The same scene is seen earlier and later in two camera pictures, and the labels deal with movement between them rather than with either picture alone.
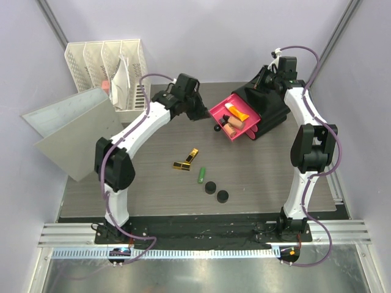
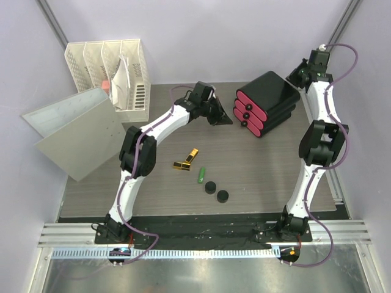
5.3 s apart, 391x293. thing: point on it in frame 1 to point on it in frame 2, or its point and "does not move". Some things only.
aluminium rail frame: [342, 232] does not move
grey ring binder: [71, 128] does not move
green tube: [201, 175] does not move
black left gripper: [202, 112] to [220, 117]
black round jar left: [210, 187] does not move
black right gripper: [265, 71] to [291, 77]
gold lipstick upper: [191, 156] does not move
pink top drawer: [234, 116] to [251, 105]
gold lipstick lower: [181, 166] does not move
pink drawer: [251, 133] to [250, 114]
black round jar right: [222, 196] does not move
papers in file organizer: [120, 86] does not move
